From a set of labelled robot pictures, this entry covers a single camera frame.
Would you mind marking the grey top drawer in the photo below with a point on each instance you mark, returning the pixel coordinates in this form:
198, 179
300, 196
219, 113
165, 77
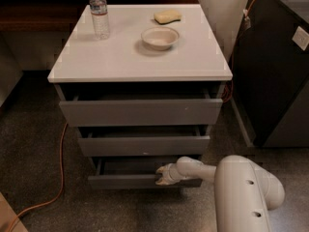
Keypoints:
155, 112

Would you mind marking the dark cabinet on right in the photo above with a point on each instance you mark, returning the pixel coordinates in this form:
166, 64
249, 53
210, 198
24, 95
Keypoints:
271, 74

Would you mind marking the white paper bowl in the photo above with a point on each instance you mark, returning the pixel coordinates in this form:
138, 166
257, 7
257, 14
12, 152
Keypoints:
160, 38

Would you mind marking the grey middle drawer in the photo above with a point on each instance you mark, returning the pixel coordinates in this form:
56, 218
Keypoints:
143, 141

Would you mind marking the grey bottom drawer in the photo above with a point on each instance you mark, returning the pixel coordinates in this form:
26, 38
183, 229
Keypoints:
133, 173

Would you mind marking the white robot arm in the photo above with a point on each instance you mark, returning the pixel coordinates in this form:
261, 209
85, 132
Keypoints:
244, 192

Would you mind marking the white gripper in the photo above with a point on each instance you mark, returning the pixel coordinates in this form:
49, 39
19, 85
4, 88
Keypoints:
169, 174

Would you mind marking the dark wooden bench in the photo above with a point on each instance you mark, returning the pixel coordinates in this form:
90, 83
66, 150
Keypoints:
40, 15

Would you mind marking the yellow green sponge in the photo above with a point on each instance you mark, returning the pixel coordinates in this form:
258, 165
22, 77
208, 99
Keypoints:
168, 16

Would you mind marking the white top drawer cabinet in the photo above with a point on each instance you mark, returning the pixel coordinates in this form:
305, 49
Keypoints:
124, 68

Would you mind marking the cardboard box corner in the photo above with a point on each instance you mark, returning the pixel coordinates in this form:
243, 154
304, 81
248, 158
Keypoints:
7, 215

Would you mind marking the grey drawer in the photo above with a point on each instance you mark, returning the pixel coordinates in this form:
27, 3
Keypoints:
143, 141
133, 173
155, 112

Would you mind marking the clear plastic water bottle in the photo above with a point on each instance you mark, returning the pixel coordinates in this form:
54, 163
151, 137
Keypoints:
99, 12

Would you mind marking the white wall outlet plate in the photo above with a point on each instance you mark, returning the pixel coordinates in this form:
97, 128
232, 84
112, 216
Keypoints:
301, 38

